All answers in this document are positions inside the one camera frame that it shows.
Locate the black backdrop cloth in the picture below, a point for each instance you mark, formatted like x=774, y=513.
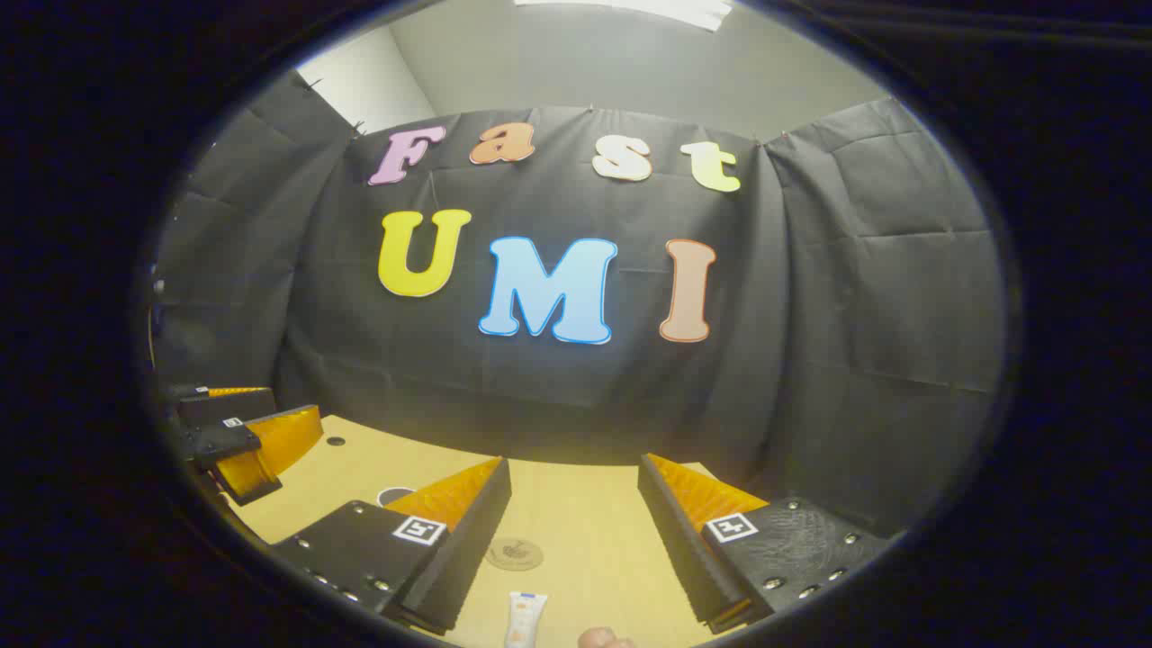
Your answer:
x=540, y=396

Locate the white toothpaste tube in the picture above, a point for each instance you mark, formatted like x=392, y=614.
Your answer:
x=526, y=616

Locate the round cork coaster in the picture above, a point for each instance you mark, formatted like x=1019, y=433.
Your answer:
x=514, y=554

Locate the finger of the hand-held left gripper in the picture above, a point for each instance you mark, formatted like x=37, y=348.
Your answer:
x=270, y=445
x=225, y=407

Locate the white ceiling light panel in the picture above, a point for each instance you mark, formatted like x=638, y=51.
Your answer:
x=630, y=9

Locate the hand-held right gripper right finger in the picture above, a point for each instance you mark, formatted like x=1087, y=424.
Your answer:
x=675, y=540

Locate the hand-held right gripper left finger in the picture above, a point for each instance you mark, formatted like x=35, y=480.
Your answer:
x=477, y=531

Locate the light wooden desktop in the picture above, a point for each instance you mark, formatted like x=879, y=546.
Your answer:
x=576, y=513

